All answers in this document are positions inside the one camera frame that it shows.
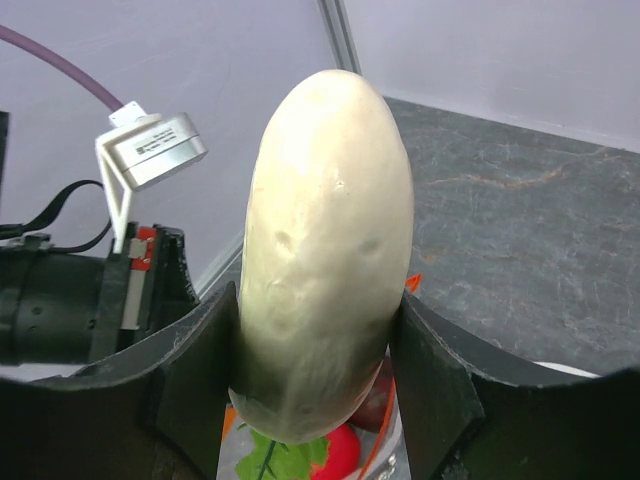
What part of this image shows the white radish with leaves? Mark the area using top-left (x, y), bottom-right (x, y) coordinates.
top-left (229, 69), bottom-right (414, 479)

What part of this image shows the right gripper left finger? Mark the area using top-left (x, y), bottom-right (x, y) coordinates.
top-left (1, 283), bottom-right (238, 479)

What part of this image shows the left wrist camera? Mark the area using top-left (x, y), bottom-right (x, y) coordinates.
top-left (95, 101), bottom-right (208, 254)

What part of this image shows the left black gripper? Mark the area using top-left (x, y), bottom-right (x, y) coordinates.
top-left (89, 222), bottom-right (199, 363)

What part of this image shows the clear zip top bag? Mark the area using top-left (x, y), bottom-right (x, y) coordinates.
top-left (221, 273), bottom-right (422, 479)

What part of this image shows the dark red onion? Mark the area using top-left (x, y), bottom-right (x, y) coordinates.
top-left (348, 356), bottom-right (393, 433)

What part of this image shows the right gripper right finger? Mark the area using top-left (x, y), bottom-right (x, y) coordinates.
top-left (390, 295), bottom-right (639, 479)

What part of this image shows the red apple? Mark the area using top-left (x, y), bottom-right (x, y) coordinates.
top-left (311, 424), bottom-right (361, 480)

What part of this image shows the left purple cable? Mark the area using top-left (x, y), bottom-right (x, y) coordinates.
top-left (0, 24), bottom-right (125, 112)

